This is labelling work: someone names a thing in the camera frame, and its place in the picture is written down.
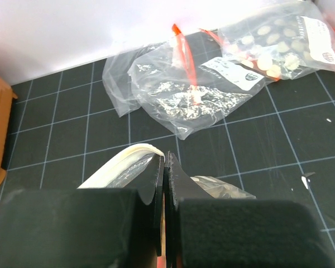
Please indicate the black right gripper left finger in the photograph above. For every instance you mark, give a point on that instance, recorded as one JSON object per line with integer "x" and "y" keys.
{"x": 106, "y": 227}

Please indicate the crumpled clear zip bag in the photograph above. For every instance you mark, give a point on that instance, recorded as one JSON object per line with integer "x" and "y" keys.
{"x": 177, "y": 86}

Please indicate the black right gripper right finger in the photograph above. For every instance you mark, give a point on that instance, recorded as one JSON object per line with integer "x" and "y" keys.
{"x": 204, "y": 231}

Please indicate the dotted zip bag rear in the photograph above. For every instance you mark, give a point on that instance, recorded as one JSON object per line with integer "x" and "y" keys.
{"x": 282, "y": 39}

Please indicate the black grid cutting mat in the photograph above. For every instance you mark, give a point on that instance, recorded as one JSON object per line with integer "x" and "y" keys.
{"x": 279, "y": 145}

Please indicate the clear polka dot zip bag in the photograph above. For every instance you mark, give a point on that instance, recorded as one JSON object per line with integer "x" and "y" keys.
{"x": 133, "y": 160}

